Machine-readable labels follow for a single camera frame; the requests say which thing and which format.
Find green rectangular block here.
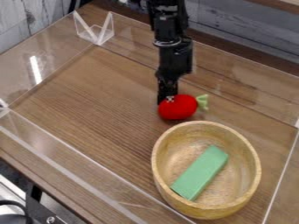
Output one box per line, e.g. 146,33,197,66
170,145,229,200

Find clear acrylic tray wall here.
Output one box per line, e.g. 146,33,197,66
0,3,299,224

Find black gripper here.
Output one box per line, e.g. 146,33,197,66
153,37,192,102

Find black metal table frame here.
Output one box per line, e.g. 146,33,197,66
25,184,77,224

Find wooden bowl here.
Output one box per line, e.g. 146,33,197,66
150,121,261,220

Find clear acrylic corner bracket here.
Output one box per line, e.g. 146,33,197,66
72,11,114,46

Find red plush strawberry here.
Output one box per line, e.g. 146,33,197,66
157,94,209,120

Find black cable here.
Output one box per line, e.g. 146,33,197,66
0,199,29,224

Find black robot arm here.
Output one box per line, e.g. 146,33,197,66
145,0,192,102

